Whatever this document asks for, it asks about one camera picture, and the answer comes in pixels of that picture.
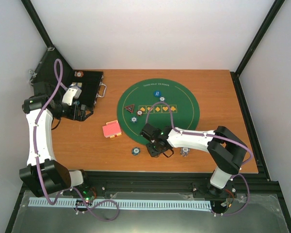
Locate blue poker chip stack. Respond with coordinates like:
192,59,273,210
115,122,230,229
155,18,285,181
131,147,141,156

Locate single blue poker chip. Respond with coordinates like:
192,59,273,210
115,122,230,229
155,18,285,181
131,116,138,123

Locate single red poker chip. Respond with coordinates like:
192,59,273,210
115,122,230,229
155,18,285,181
136,110,143,116

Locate red playing card deck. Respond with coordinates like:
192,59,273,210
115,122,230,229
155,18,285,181
102,120,122,138

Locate triangular dealer button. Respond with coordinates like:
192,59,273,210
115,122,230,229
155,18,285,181
124,104,135,113

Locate blue small blind button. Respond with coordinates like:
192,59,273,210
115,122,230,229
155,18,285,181
153,90,162,98

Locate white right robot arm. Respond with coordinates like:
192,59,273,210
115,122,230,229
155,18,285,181
140,123,247,197

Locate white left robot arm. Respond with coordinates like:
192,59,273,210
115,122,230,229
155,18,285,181
19,82,91,197

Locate white purple chip stack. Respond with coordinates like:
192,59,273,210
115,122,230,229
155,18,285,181
180,147,190,157

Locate blue card box in case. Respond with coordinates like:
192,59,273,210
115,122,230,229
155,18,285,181
69,82,82,89

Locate orange chip in case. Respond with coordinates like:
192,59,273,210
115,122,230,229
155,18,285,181
74,71,84,78

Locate round green poker mat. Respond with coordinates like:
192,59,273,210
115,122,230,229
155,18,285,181
117,79,200,145

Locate black poker case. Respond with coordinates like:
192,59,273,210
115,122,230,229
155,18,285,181
30,47,103,108

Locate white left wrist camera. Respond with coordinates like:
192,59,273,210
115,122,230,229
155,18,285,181
62,86,81,106

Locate light blue cable duct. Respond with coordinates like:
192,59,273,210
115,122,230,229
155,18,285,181
28,197,211,211

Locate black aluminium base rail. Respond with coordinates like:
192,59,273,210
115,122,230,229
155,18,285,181
77,171,283,200

